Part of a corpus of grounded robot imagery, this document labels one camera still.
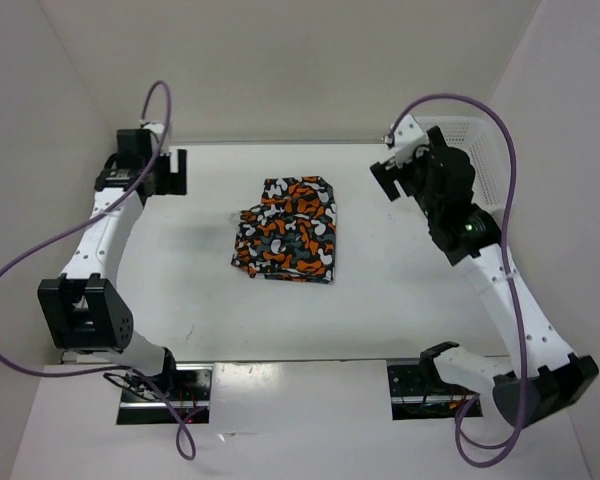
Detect orange black camouflage shorts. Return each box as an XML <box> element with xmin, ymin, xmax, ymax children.
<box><xmin>231</xmin><ymin>176</ymin><xmax>337</xmax><ymax>284</ymax></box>

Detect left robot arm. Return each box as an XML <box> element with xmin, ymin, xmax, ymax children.
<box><xmin>37</xmin><ymin>122</ymin><xmax>187</xmax><ymax>400</ymax></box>

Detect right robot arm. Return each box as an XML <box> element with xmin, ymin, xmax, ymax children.
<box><xmin>370</xmin><ymin>120</ymin><xmax>599</xmax><ymax>427</ymax></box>

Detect white perforated plastic basket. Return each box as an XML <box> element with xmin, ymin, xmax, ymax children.
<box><xmin>416</xmin><ymin>116</ymin><xmax>508</xmax><ymax>213</ymax></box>

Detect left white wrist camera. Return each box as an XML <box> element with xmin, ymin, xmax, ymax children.
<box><xmin>140</xmin><ymin>120</ymin><xmax>170</xmax><ymax>152</ymax></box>

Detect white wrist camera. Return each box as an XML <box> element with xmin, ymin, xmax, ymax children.
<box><xmin>140</xmin><ymin>120</ymin><xmax>170</xmax><ymax>152</ymax></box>
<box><xmin>383</xmin><ymin>114</ymin><xmax>429</xmax><ymax>167</ymax></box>

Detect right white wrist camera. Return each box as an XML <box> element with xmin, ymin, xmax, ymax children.
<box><xmin>383</xmin><ymin>114</ymin><xmax>429</xmax><ymax>167</ymax></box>

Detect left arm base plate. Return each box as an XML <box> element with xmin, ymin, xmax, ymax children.
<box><xmin>108</xmin><ymin>363</ymin><xmax>213</xmax><ymax>426</ymax></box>

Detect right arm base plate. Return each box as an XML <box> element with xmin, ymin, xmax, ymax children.
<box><xmin>386</xmin><ymin>359</ymin><xmax>474</xmax><ymax>421</ymax></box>

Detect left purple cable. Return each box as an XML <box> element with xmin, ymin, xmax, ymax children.
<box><xmin>0</xmin><ymin>80</ymin><xmax>206</xmax><ymax>461</ymax></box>

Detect purple cable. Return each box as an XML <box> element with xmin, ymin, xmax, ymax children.
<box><xmin>0</xmin><ymin>80</ymin><xmax>206</xmax><ymax>461</ymax></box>
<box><xmin>385</xmin><ymin>93</ymin><xmax>531</xmax><ymax>467</ymax></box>

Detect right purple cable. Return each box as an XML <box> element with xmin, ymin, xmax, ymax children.
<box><xmin>385</xmin><ymin>93</ymin><xmax>531</xmax><ymax>467</ymax></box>

